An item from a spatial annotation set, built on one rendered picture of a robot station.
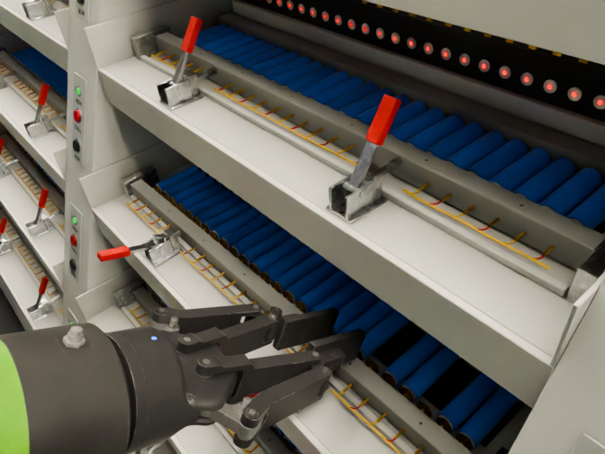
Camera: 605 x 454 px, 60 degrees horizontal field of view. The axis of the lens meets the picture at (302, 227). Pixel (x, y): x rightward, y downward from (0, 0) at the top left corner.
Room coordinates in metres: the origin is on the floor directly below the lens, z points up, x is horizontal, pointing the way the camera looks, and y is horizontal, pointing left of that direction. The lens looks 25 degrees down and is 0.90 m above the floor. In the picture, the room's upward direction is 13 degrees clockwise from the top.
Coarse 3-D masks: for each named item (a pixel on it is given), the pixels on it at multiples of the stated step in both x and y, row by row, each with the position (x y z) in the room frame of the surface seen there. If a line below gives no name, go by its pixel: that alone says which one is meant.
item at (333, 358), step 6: (336, 348) 0.37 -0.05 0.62; (324, 354) 0.35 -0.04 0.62; (330, 354) 0.36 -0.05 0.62; (336, 354) 0.36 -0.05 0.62; (342, 354) 0.36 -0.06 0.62; (324, 360) 0.34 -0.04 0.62; (330, 360) 0.35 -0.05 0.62; (336, 360) 0.35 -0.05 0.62; (342, 360) 0.36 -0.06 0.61; (312, 366) 0.33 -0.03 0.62; (318, 366) 0.33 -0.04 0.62; (330, 366) 0.35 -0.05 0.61; (336, 366) 0.35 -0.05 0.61; (324, 384) 0.32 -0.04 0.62; (324, 390) 0.32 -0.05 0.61
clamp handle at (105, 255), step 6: (156, 240) 0.55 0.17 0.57; (126, 246) 0.53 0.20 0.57; (132, 246) 0.54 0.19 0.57; (138, 246) 0.54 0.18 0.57; (144, 246) 0.54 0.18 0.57; (150, 246) 0.55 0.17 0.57; (156, 246) 0.55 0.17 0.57; (102, 252) 0.51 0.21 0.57; (108, 252) 0.51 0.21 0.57; (114, 252) 0.51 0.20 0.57; (120, 252) 0.51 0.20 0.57; (126, 252) 0.52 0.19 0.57; (132, 252) 0.53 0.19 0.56; (102, 258) 0.50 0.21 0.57; (108, 258) 0.50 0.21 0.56; (114, 258) 0.51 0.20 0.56
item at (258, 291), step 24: (144, 192) 0.65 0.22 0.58; (144, 216) 0.62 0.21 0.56; (168, 216) 0.60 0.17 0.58; (192, 240) 0.56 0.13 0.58; (216, 264) 0.53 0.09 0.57; (240, 264) 0.52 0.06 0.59; (240, 288) 0.50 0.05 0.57; (264, 288) 0.48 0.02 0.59; (288, 312) 0.45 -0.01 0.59; (360, 360) 0.40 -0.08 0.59; (360, 384) 0.37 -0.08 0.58; (384, 384) 0.37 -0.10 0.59; (384, 408) 0.36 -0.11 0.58; (408, 408) 0.35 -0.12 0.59; (408, 432) 0.34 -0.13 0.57; (432, 432) 0.33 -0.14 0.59
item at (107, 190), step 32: (128, 160) 0.69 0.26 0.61; (160, 160) 0.72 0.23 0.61; (96, 192) 0.65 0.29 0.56; (128, 192) 0.67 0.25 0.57; (128, 224) 0.62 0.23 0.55; (128, 256) 0.59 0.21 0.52; (160, 288) 0.53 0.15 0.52; (192, 288) 0.51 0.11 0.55; (224, 288) 0.51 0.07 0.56; (256, 352) 0.42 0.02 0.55; (288, 352) 0.43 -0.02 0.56; (288, 416) 0.36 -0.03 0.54; (320, 416) 0.36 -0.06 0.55; (352, 416) 0.36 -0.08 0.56; (320, 448) 0.33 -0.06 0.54; (352, 448) 0.33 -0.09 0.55; (384, 448) 0.33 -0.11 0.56; (416, 448) 0.34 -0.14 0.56; (480, 448) 0.34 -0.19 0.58
